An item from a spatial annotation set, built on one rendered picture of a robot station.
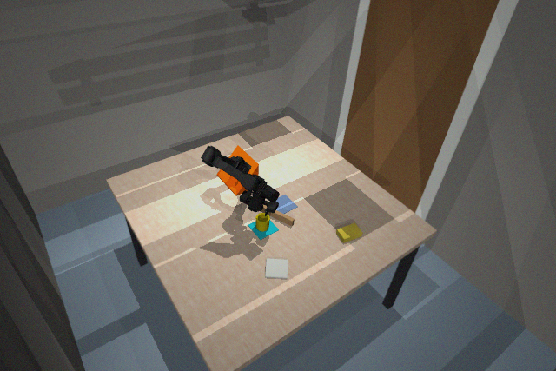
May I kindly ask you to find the olive-yellow cup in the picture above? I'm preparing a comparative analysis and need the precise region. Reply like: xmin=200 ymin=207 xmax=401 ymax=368
xmin=255 ymin=213 xmax=270 ymax=231

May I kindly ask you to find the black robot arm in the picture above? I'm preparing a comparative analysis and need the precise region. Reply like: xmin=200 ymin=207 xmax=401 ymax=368
xmin=201 ymin=146 xmax=280 ymax=212

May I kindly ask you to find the brown wooden beam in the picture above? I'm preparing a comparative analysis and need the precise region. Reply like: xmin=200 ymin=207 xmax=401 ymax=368
xmin=261 ymin=205 xmax=295 ymax=227

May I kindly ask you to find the white flat rectangular slab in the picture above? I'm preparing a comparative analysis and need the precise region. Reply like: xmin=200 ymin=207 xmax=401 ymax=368
xmin=265 ymin=258 xmax=288 ymax=279

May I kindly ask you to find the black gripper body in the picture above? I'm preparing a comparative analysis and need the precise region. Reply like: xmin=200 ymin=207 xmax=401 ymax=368
xmin=240 ymin=190 xmax=279 ymax=213

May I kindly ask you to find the yellow flat block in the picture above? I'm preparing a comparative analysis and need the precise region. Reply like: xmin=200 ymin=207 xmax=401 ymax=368
xmin=336 ymin=223 xmax=363 ymax=243

